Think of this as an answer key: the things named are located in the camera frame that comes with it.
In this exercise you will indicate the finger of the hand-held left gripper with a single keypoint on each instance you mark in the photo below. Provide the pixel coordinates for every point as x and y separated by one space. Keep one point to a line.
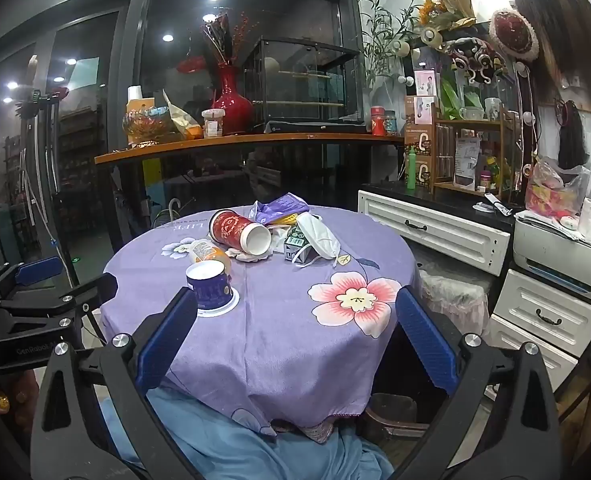
90 292
37 270

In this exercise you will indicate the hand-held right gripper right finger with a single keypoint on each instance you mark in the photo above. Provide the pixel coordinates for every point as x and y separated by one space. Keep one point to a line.
425 340

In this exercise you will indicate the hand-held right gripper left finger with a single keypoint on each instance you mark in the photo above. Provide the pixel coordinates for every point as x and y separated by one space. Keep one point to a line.
168 340

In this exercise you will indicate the blue yoghurt cup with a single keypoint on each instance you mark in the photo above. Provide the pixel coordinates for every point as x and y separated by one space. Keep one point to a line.
208 292

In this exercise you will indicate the brown trash bin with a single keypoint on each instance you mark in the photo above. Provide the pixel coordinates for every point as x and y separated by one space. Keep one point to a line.
395 410

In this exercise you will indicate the orange plastic bottle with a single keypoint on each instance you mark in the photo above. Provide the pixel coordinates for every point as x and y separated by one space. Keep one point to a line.
208 250

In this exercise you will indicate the red paper cup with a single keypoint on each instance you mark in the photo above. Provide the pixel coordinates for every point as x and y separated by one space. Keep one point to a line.
230 230

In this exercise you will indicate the white face mask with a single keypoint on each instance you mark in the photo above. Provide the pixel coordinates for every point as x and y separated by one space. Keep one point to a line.
315 237

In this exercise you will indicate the green white milk carton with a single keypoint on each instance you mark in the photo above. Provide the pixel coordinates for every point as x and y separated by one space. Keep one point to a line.
293 247

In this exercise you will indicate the purple plastic bag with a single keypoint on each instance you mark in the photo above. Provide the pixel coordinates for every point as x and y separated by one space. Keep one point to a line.
283 206

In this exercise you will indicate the person's left hand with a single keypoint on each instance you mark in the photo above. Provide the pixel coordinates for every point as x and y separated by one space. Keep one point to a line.
5 400

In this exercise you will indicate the wide white drawer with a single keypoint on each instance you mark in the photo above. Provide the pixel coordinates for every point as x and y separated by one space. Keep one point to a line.
425 232

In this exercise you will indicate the purple floral tablecloth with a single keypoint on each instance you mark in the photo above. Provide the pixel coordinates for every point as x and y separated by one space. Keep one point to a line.
275 335

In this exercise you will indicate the blue cloth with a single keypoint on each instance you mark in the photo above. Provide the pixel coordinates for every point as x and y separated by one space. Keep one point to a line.
235 440

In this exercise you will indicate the white handheld device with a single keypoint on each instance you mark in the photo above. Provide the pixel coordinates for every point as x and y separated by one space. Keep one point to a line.
493 205

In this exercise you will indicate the white printer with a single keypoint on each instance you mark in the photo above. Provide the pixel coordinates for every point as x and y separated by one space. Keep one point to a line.
555 255

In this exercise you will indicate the black tripod stand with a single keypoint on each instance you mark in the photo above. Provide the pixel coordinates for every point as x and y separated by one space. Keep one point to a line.
37 97

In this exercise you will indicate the green bottle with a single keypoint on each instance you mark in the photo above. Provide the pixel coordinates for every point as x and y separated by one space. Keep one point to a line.
411 167

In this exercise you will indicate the glass candy bowl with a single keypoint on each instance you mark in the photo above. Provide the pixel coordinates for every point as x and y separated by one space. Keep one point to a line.
145 127

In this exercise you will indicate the stacked brown boxes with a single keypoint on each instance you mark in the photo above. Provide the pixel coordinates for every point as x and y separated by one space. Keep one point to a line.
423 150

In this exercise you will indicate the snack bag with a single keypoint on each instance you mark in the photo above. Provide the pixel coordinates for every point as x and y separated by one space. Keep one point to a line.
180 117

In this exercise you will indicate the plastic bag of pink packets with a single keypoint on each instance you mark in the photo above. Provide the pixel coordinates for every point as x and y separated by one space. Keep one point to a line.
555 190

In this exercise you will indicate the plastic jar white lid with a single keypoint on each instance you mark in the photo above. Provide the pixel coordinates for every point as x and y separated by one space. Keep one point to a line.
213 125

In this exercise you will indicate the teal jar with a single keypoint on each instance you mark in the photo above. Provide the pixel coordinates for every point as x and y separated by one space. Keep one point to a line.
391 122

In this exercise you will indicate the wooden rack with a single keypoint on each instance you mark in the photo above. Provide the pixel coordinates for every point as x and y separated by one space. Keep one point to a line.
470 121

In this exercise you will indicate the red can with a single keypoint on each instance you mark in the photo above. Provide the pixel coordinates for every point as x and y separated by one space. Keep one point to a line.
378 121

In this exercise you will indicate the wooden counter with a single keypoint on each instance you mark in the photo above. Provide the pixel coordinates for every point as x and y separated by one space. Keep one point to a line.
275 139

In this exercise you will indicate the red vase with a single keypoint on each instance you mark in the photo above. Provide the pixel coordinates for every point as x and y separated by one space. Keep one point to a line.
233 110

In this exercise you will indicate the black wig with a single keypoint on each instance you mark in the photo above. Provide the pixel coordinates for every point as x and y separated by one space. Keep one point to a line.
573 140

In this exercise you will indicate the vanity mirror with bulbs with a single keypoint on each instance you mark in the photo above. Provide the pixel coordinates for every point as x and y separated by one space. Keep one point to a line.
428 57

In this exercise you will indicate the glass display case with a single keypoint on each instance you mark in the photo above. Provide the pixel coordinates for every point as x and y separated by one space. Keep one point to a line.
300 85

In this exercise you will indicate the lion dance toy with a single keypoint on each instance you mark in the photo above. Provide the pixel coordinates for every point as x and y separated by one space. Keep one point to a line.
475 60

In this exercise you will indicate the dried flower bunch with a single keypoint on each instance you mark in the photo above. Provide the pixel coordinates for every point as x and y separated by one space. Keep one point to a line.
223 35

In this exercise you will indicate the green leafy plant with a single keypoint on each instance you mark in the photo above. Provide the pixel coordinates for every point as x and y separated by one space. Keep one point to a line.
383 40

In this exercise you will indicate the red round hat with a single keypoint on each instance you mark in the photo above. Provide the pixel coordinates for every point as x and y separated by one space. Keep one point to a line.
514 35

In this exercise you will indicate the sunflower bouquet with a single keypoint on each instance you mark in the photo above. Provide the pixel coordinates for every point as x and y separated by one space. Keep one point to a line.
445 7

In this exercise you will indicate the brown wig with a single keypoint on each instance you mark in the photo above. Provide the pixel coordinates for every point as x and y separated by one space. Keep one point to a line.
560 35

